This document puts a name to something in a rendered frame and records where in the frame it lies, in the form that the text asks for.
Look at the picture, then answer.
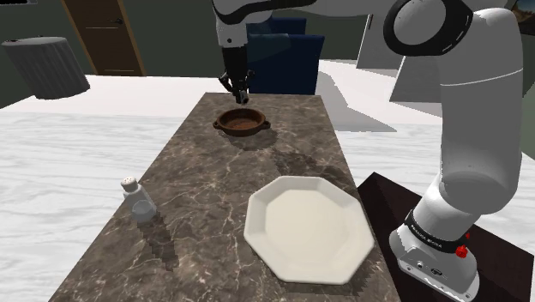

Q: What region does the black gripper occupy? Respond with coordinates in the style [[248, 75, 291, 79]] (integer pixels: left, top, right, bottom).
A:
[[218, 45, 256, 106]]

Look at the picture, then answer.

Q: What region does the dark blue armchair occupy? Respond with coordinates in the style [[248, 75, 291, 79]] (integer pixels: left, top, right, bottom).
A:
[[245, 16, 326, 96]]

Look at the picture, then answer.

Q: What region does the brown marble table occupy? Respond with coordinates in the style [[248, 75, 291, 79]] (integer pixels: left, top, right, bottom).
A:
[[48, 92, 403, 302]]

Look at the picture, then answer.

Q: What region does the brown wooden door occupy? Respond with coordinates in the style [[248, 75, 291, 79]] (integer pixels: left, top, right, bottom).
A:
[[60, 0, 147, 77]]

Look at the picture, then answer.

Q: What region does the clear glass salt shaker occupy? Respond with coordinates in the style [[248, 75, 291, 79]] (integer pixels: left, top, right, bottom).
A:
[[120, 176, 158, 224]]

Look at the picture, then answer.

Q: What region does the white octagonal plate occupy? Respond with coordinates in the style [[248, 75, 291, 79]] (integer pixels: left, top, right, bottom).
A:
[[243, 175, 376, 287]]

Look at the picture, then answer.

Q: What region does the grey ribbed cylinder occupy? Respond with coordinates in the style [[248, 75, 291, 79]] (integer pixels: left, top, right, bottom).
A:
[[1, 36, 91, 100]]

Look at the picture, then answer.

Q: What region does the dark robot stand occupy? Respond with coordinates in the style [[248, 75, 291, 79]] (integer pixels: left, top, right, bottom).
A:
[[357, 171, 535, 302]]

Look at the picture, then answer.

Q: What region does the brown two-handled clay bowl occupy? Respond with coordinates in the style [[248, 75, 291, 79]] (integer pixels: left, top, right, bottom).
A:
[[212, 108, 272, 137]]

